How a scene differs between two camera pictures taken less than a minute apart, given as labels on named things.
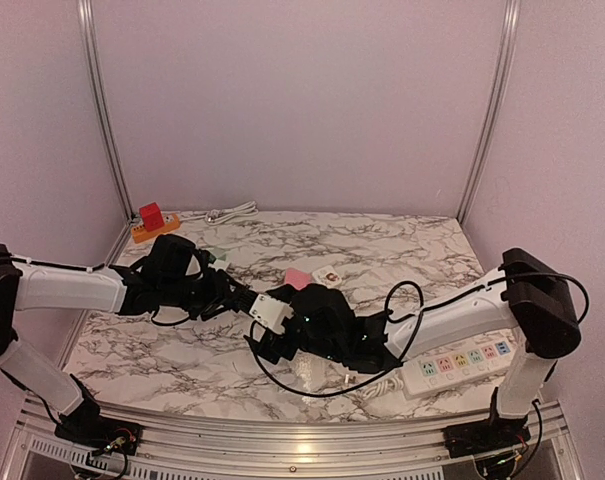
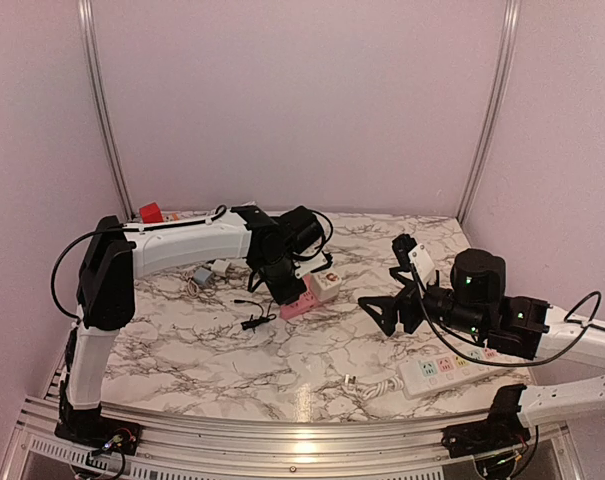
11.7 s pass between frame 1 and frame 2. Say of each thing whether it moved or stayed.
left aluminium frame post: stayed
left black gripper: moved
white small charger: stayed
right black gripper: moved
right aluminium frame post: stayed
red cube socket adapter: stayed
